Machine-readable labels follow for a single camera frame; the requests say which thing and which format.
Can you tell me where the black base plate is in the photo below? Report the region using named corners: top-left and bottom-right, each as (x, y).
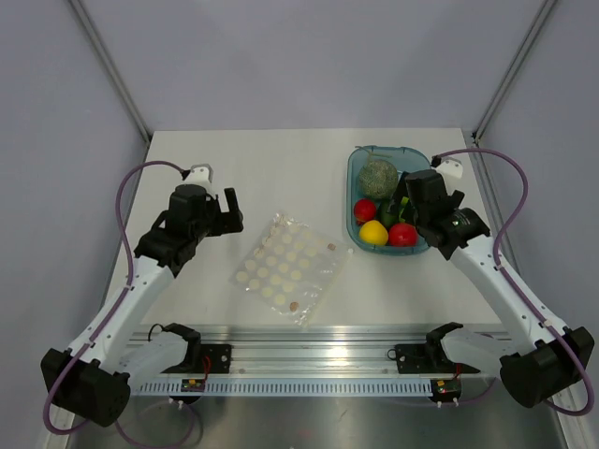
top-left (185, 343), bottom-right (233, 374)
top-left (387, 343), bottom-right (479, 375)

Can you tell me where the aluminium frame post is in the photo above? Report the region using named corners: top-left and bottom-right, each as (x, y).
top-left (66, 0), bottom-right (153, 148)
top-left (471, 0), bottom-right (561, 145)

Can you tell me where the left aluminium frame post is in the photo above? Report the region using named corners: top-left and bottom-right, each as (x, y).
top-left (66, 0), bottom-right (153, 148)

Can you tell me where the white slotted cable duct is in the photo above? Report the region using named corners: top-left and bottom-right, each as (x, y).
top-left (134, 378), bottom-right (434, 398)

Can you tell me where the smooth red apple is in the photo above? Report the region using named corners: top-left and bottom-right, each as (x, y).
top-left (387, 223), bottom-right (418, 247)

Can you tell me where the aluminium mounting rail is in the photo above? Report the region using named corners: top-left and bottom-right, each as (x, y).
top-left (193, 325), bottom-right (427, 379)

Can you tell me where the green netted melon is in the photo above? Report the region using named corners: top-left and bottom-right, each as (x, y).
top-left (358, 159), bottom-right (399, 200)

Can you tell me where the wrinkled red fruit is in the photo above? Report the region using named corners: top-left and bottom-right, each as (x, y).
top-left (353, 198), bottom-right (377, 225)

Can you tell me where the left small circuit board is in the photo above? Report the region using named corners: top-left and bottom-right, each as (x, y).
top-left (181, 379), bottom-right (205, 393)

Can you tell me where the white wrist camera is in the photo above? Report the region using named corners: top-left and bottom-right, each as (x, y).
top-left (431, 156), bottom-right (463, 180)
top-left (183, 164), bottom-right (215, 197)

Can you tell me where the dark green avocado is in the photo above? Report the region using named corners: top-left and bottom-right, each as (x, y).
top-left (377, 199), bottom-right (399, 229)

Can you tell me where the small circuit board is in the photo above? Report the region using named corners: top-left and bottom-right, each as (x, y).
top-left (181, 379), bottom-right (205, 393)
top-left (431, 378), bottom-right (462, 400)

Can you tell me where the right small circuit board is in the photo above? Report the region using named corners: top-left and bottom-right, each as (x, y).
top-left (431, 378), bottom-right (462, 400)

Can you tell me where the teal plastic tray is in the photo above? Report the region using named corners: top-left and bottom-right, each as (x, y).
top-left (345, 145), bottom-right (430, 256)

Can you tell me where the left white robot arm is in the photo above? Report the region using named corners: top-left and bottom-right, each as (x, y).
top-left (40, 183), bottom-right (243, 427)

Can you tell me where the yellow fruit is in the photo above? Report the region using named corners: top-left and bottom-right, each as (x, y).
top-left (358, 220), bottom-right (388, 246)

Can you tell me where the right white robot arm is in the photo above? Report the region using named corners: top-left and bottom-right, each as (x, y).
top-left (394, 169), bottom-right (594, 408)

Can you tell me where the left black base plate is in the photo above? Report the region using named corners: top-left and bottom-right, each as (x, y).
top-left (185, 343), bottom-right (233, 374)

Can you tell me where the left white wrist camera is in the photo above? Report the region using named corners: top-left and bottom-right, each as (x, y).
top-left (183, 164), bottom-right (215, 197)

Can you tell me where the right aluminium frame post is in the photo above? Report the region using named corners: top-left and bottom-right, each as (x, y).
top-left (471, 0), bottom-right (561, 145)

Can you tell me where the clear dotted zip bag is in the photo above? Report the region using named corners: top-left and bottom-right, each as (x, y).
top-left (230, 211), bottom-right (354, 327)

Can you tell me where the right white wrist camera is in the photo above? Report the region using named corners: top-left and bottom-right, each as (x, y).
top-left (431, 156), bottom-right (463, 180)

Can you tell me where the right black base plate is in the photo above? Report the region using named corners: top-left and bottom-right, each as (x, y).
top-left (387, 343), bottom-right (479, 375)

